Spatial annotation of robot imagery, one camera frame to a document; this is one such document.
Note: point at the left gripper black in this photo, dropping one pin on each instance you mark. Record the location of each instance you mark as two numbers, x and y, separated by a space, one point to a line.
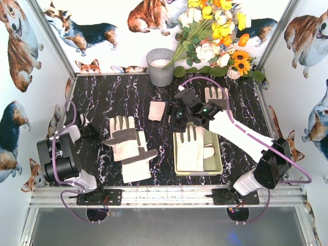
88 131

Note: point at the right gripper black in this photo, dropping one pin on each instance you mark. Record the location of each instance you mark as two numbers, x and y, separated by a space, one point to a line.
171 117

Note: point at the horizontal white grey work glove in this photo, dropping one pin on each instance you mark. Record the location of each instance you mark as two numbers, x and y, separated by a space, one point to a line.
156 110

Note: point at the pale green plastic storage basket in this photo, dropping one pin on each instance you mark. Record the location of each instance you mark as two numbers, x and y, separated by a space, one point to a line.
212 166

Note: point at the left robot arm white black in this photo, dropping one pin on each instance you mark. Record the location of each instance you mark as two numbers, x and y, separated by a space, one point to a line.
61 164

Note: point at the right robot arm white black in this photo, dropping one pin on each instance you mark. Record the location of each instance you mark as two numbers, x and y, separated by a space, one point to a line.
273 157

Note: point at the grey metal bucket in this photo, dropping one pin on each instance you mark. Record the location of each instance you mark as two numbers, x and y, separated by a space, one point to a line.
160 67

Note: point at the small sunflower pot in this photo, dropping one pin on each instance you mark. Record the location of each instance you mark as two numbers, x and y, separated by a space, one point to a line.
240 64

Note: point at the artificial flower bouquet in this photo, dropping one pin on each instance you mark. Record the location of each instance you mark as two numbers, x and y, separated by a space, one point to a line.
207 30

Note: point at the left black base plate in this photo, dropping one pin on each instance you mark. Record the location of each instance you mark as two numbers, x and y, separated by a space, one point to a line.
111 197

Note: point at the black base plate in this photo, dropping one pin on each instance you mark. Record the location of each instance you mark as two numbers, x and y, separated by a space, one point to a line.
231 197
111 197

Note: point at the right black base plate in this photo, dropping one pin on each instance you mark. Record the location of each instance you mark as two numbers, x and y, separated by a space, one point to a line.
231 197

